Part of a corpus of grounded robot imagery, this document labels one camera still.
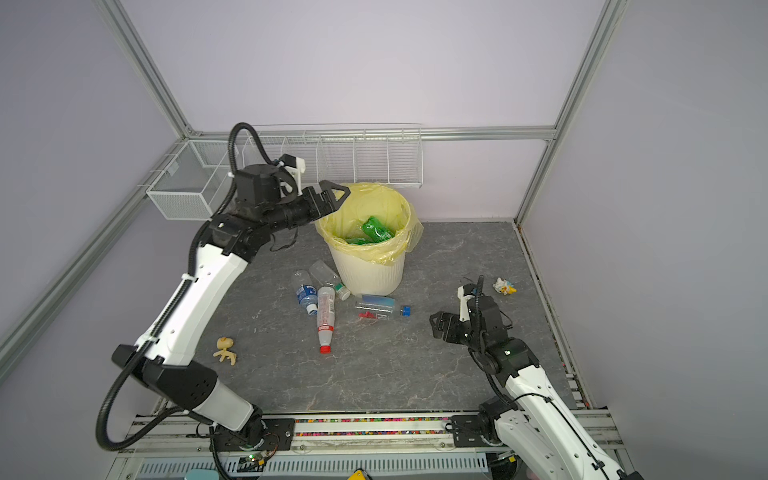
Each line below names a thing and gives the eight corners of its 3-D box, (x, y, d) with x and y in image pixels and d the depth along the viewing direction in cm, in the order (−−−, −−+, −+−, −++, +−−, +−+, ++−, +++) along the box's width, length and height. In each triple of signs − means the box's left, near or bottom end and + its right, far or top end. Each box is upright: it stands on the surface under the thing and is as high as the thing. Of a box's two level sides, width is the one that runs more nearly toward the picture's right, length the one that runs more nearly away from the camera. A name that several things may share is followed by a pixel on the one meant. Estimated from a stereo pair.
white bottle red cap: (320, 354, 88) (316, 348, 85) (320, 294, 101) (317, 287, 98) (336, 351, 89) (333, 345, 85) (334, 292, 102) (332, 285, 98)
